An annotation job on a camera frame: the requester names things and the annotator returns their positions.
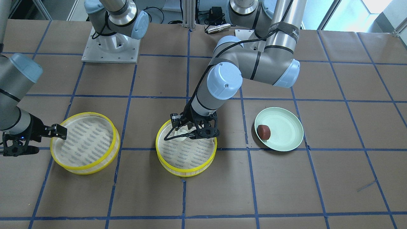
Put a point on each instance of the brown steamed bun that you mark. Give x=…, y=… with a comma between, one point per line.
x=263, y=132

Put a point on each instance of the black power adapter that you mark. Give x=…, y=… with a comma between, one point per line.
x=215, y=16

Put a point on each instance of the aluminium frame post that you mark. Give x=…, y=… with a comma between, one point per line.
x=188, y=13

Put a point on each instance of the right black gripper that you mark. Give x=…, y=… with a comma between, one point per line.
x=34, y=127

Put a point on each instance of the light green plate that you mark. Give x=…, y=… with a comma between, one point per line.
x=286, y=130

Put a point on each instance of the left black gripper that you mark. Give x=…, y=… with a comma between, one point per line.
x=175, y=120

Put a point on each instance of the white steamed bun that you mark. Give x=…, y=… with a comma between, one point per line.
x=185, y=132

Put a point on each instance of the silver cylindrical connector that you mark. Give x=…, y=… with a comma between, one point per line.
x=217, y=28

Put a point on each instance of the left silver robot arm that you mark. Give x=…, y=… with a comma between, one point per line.
x=267, y=57

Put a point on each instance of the yellow steamer basket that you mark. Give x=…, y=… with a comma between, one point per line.
x=183, y=156
x=92, y=144

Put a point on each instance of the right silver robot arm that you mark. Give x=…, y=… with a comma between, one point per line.
x=110, y=19

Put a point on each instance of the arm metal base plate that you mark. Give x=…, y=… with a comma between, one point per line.
x=117, y=48
x=249, y=36

